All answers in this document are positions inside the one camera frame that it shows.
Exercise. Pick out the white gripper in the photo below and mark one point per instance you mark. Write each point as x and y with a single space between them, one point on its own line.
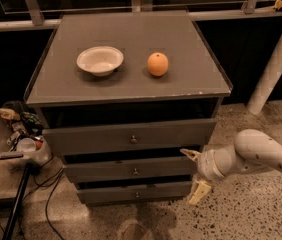
205 167

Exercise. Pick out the grey drawer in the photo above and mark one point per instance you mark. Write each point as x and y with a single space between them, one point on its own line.
129 169
134 193
129 137

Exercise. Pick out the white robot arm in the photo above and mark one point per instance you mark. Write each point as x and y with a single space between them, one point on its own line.
252 152

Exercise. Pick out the grey bottom drawer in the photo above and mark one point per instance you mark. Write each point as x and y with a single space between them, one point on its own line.
134 193

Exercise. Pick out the grey top drawer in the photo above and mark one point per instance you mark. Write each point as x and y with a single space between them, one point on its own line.
129 137

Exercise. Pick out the grey drawer cabinet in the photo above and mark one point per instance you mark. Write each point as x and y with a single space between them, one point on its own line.
65 96

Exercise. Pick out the orange fruit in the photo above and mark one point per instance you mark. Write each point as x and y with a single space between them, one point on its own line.
157 64

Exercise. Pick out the white bowl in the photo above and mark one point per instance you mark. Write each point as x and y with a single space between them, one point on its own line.
100 61

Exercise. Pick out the white column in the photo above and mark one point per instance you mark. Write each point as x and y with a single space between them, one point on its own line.
268 80

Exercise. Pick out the white cup in bin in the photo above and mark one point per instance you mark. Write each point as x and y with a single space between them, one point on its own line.
26 145

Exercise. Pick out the black pole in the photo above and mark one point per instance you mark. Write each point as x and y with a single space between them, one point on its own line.
8 232

